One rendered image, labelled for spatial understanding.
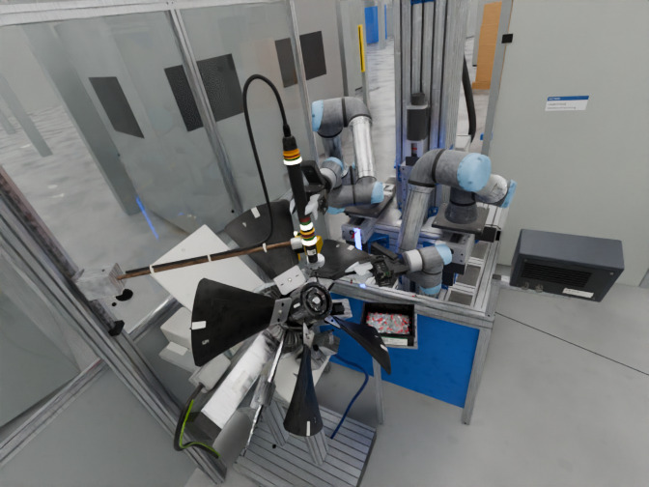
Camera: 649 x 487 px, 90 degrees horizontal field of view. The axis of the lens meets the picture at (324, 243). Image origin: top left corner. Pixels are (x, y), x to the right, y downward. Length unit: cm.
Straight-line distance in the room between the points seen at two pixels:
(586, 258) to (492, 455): 124
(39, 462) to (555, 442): 220
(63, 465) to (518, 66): 287
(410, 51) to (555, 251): 101
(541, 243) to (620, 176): 160
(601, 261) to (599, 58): 152
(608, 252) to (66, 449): 187
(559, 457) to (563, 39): 218
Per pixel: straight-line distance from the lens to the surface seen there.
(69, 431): 158
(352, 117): 138
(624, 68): 255
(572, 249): 123
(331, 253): 123
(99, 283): 113
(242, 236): 106
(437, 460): 207
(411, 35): 167
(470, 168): 111
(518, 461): 215
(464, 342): 163
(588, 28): 249
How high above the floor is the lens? 192
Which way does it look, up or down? 35 degrees down
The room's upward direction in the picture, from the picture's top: 10 degrees counter-clockwise
